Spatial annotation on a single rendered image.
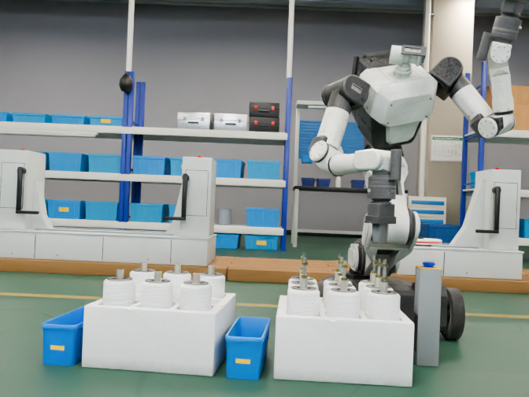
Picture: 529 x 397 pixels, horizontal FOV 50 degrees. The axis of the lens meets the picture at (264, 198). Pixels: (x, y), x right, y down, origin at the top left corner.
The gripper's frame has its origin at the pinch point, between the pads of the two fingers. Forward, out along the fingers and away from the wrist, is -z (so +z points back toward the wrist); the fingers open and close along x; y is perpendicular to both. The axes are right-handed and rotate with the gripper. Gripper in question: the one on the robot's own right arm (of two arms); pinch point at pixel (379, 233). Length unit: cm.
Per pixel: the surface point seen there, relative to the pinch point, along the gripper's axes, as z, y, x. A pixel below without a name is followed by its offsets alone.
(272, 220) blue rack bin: -9, 362, 286
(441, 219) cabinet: -1, 272, 485
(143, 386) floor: -42, 23, -69
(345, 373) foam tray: -39.2, -6.1, -21.7
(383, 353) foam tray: -32.8, -13.5, -14.2
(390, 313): -22.3, -12.7, -10.4
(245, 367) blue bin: -39, 13, -43
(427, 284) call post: -15.9, -8.8, 14.4
